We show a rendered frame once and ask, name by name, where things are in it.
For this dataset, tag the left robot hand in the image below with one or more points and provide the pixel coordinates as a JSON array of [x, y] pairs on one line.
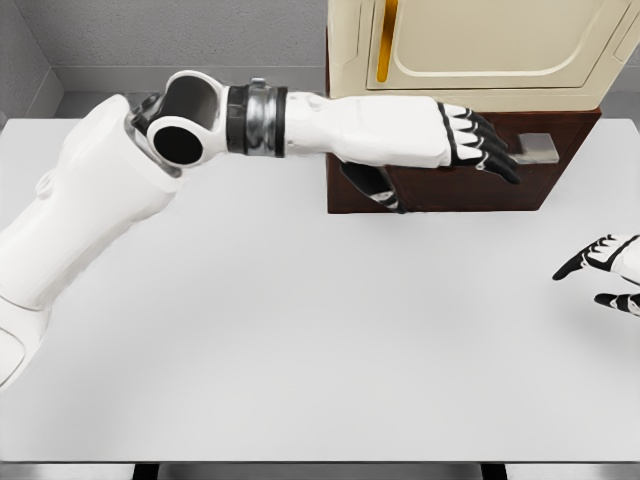
[[400, 130]]

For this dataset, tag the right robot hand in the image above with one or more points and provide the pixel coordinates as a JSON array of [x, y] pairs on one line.
[[620, 255]]

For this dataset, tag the grey switch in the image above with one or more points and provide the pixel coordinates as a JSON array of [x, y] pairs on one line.
[[536, 146]]

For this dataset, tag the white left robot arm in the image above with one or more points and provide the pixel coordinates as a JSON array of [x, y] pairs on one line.
[[90, 210]]

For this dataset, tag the brown wooden drawer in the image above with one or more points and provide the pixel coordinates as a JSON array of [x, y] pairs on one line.
[[465, 192]]

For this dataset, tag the cream cabinet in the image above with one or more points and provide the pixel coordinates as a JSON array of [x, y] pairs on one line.
[[500, 45]]

